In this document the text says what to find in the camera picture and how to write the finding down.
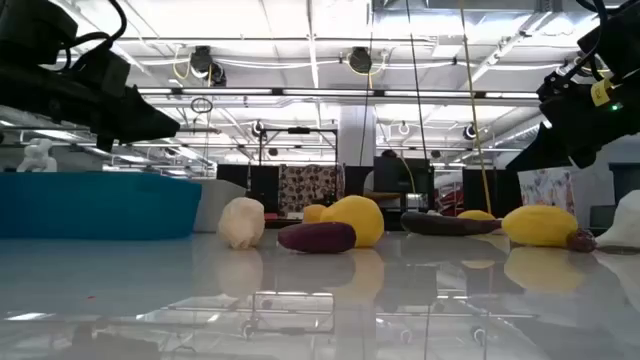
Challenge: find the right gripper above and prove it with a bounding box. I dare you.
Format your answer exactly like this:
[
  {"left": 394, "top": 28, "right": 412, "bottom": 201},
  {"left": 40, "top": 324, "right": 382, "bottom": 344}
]
[{"left": 505, "top": 74, "right": 640, "bottom": 172}]

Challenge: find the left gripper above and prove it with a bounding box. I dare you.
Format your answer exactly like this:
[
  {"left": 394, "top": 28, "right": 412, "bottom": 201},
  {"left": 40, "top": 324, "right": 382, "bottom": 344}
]
[{"left": 0, "top": 67, "right": 182, "bottom": 152}]

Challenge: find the yellow fruit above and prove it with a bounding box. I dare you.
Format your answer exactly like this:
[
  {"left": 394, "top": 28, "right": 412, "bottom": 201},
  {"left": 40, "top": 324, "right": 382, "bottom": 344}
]
[
  {"left": 302, "top": 203, "right": 329, "bottom": 225},
  {"left": 501, "top": 204, "right": 580, "bottom": 248},
  {"left": 319, "top": 194, "right": 386, "bottom": 249},
  {"left": 457, "top": 209, "right": 496, "bottom": 222}
]

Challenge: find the purple sweet potato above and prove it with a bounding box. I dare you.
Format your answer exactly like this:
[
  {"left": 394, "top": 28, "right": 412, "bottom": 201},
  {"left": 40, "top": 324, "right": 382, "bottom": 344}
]
[
  {"left": 565, "top": 228, "right": 598, "bottom": 254},
  {"left": 277, "top": 221, "right": 358, "bottom": 255}
]

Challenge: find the dark purple eggplant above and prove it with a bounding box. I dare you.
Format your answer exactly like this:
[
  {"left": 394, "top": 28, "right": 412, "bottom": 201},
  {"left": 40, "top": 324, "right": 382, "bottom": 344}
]
[{"left": 399, "top": 211, "right": 503, "bottom": 237}]

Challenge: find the floral printed panel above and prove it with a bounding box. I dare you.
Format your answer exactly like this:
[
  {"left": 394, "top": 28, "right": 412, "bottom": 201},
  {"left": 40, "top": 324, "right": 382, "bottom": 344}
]
[{"left": 518, "top": 169, "right": 576, "bottom": 215}]

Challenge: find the black partition panel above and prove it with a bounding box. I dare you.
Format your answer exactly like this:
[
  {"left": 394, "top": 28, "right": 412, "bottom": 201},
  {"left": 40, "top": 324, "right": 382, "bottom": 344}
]
[
  {"left": 462, "top": 168, "right": 521, "bottom": 217},
  {"left": 216, "top": 164, "right": 280, "bottom": 201}
]

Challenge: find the dark blue panel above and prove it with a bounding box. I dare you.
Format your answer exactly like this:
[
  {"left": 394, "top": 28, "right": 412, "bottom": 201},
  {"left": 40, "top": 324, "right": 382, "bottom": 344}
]
[{"left": 608, "top": 162, "right": 640, "bottom": 204}]

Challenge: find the teal plastic basket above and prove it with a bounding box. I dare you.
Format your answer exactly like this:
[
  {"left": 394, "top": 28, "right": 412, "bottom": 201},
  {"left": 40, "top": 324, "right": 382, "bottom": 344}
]
[{"left": 0, "top": 171, "right": 203, "bottom": 240}]

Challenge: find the grey plastic basket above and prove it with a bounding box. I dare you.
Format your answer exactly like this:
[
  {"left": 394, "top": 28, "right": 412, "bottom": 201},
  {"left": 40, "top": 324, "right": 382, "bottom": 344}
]
[{"left": 192, "top": 178, "right": 248, "bottom": 234}]

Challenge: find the white robot figure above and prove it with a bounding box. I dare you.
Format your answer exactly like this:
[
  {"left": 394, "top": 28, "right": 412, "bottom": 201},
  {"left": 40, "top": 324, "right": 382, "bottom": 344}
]
[{"left": 16, "top": 138, "right": 59, "bottom": 174}]

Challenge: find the patterned cloth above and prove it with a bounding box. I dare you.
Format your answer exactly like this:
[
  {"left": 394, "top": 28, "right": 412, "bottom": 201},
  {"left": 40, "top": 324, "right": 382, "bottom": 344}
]
[{"left": 278, "top": 164, "right": 346, "bottom": 217}]

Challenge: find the long ceiling light bar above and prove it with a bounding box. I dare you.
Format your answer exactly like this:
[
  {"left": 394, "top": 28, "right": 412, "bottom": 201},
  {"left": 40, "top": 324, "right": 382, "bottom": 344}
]
[{"left": 137, "top": 87, "right": 540, "bottom": 99}]

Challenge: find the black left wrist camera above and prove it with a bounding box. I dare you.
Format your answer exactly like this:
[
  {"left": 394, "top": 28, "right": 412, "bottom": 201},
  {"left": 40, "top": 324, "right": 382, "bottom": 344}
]
[{"left": 74, "top": 48, "right": 132, "bottom": 96}]

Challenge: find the yellow cable tag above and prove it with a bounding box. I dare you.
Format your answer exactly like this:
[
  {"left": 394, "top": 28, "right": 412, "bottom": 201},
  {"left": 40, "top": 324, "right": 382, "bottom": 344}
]
[{"left": 590, "top": 78, "right": 614, "bottom": 108}]

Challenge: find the black ceiling cable reel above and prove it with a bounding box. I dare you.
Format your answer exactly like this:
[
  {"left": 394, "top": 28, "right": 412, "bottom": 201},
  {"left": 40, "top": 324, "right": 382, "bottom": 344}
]
[
  {"left": 188, "top": 45, "right": 227, "bottom": 87},
  {"left": 348, "top": 46, "right": 374, "bottom": 75}
]

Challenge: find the long yellow cable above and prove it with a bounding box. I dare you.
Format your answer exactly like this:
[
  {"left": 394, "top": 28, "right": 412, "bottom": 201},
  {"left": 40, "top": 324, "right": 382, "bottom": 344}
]
[{"left": 458, "top": 0, "right": 493, "bottom": 215}]

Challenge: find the long black cable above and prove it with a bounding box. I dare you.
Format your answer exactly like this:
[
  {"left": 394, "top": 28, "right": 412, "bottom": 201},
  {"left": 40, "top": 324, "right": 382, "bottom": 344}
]
[{"left": 404, "top": 0, "right": 432, "bottom": 164}]

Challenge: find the black metal frame rig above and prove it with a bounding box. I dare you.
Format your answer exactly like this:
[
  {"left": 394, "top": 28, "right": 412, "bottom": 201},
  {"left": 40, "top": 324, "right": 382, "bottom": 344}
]
[{"left": 257, "top": 127, "right": 339, "bottom": 166}]

